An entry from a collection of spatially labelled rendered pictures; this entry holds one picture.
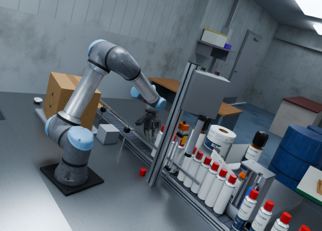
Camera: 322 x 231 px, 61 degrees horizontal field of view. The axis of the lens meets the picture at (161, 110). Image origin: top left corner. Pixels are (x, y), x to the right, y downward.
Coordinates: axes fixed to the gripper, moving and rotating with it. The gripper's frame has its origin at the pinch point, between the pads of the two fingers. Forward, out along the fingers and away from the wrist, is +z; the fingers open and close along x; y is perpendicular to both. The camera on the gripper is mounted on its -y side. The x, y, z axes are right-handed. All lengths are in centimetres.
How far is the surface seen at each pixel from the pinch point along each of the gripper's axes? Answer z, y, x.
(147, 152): 5.9, -1.4, 0.8
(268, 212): 29, -1, -73
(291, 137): 9, 262, 14
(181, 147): 2.7, -1.1, -26.9
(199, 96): -21, -14, -50
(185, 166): 12.6, -1.9, -29.6
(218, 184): 20, -2, -50
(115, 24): -153, 98, 170
